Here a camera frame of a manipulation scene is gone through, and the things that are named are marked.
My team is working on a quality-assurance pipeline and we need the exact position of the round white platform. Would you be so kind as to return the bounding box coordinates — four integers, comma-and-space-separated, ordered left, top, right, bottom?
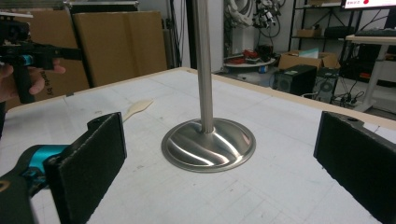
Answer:
222, 57, 277, 69

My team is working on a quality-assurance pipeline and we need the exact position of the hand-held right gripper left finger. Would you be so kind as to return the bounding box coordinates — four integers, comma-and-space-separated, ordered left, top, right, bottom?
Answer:
43, 111, 128, 224

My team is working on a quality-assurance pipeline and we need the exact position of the black computer tower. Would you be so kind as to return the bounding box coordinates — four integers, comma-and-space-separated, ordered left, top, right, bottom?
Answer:
273, 63, 318, 97

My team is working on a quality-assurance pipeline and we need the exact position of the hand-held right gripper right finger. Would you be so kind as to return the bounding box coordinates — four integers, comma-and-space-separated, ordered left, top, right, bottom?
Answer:
313, 110, 396, 224

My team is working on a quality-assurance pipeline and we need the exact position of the white desk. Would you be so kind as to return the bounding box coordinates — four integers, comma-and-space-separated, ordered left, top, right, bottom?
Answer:
345, 34, 396, 114

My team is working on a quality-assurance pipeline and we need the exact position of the wooden spatula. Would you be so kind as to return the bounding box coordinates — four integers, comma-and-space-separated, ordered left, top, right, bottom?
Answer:
121, 98, 155, 123

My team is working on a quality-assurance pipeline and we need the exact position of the silver metal stand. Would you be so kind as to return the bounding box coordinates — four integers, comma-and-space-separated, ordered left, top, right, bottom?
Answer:
161, 0, 257, 174

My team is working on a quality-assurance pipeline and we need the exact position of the open brown cardboard box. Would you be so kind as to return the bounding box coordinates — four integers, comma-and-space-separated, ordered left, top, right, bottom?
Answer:
277, 49, 342, 71

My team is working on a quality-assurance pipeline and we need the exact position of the black keyboard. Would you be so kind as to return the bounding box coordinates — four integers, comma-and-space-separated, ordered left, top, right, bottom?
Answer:
354, 28, 396, 38

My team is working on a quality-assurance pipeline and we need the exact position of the black metal shelf rack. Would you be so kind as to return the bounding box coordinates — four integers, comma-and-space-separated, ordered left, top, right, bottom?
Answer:
289, 0, 347, 61

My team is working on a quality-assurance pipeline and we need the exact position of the large brown cardboard box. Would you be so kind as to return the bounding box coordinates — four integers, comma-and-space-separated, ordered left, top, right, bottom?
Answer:
5, 8, 92, 110
72, 10, 169, 89

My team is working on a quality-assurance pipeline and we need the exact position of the monitor screen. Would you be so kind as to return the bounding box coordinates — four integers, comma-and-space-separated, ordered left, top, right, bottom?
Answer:
340, 0, 396, 10

